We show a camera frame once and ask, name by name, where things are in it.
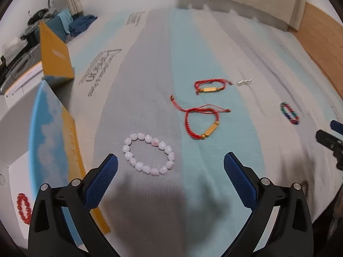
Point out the black items on suitcase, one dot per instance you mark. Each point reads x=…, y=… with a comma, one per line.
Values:
x=34, y=18

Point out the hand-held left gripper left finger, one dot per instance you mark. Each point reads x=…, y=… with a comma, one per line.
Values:
x=101, y=182

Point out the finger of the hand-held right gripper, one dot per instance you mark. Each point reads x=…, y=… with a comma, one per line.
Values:
x=332, y=142
x=337, y=127

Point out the dark blue clothes pile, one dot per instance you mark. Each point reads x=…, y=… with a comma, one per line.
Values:
x=80, y=24

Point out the blue white cardboard box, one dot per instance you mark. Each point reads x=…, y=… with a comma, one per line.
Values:
x=48, y=112

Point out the grey suitcase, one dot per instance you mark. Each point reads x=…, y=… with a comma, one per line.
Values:
x=18, y=64

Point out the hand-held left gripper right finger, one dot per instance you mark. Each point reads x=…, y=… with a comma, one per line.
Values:
x=239, y=182

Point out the bundled beige curtain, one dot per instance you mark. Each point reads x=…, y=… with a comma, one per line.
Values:
x=73, y=2

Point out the small silver clip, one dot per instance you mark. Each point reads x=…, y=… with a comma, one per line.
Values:
x=244, y=82

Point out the teal suitcase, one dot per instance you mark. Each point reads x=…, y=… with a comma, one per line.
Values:
x=55, y=26

